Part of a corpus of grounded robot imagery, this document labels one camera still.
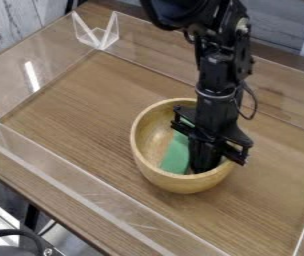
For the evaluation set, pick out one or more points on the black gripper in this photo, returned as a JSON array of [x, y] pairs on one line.
[[210, 145]]

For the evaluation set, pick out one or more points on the green rectangular block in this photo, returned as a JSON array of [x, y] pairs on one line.
[[175, 161]]

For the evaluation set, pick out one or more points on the brown wooden bowl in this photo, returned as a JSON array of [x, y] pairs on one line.
[[151, 134]]

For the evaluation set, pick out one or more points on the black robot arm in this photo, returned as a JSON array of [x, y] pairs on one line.
[[215, 25]]

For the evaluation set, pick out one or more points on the clear acrylic tray barrier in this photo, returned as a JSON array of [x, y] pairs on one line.
[[75, 83]]

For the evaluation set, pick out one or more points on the black table leg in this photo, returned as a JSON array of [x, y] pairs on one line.
[[32, 217]]

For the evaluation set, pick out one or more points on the black metal bracket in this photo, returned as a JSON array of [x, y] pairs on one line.
[[31, 243]]

